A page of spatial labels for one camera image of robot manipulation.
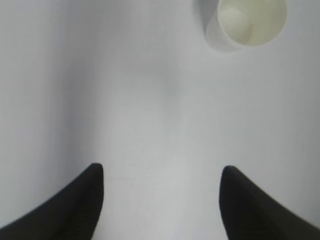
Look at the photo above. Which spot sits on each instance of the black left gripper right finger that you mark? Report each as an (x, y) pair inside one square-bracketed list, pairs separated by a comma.
[(248, 213)]

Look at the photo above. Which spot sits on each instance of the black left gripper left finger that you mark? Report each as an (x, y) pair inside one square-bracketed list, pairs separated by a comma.
[(71, 214)]

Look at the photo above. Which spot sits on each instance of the white paper cup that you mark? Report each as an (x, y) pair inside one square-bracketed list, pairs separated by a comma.
[(240, 24)]

